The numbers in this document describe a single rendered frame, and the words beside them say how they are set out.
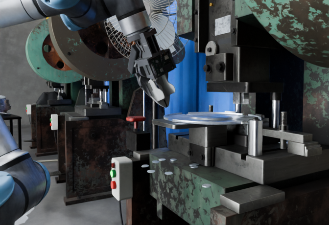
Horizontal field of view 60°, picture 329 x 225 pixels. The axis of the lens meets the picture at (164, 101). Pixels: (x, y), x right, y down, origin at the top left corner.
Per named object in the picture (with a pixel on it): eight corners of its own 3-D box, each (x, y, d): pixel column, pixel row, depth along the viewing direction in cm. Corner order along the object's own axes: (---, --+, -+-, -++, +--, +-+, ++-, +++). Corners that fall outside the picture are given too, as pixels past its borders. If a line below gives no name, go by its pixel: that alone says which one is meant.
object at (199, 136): (174, 175, 73) (174, 123, 72) (150, 162, 85) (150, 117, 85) (246, 162, 85) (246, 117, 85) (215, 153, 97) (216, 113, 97)
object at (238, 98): (241, 104, 90) (241, 92, 89) (230, 103, 94) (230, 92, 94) (248, 103, 91) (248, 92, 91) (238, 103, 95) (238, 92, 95)
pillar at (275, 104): (275, 132, 88) (276, 87, 87) (270, 131, 90) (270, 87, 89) (280, 132, 89) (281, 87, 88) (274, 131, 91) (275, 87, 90)
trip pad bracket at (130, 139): (136, 184, 105) (136, 131, 104) (126, 176, 113) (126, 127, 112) (151, 181, 108) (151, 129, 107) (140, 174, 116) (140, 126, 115)
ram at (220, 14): (227, 82, 80) (229, -26, 78) (196, 82, 93) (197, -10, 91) (270, 82, 88) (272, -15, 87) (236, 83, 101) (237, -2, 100)
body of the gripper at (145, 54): (154, 82, 69) (135, 34, 66) (138, 82, 76) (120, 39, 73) (178, 69, 72) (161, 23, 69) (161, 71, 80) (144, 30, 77)
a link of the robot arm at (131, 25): (113, 23, 72) (139, 13, 76) (121, 40, 73) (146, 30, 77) (125, 17, 66) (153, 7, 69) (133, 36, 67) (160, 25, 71)
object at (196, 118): (283, 120, 81) (283, 118, 81) (200, 127, 67) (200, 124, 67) (217, 112, 107) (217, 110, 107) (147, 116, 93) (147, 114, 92)
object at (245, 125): (247, 134, 84) (247, 119, 84) (214, 128, 97) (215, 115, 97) (268, 132, 89) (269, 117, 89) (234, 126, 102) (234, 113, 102)
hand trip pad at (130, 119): (130, 138, 107) (130, 118, 106) (125, 135, 112) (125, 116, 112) (148, 136, 110) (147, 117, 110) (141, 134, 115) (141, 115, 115)
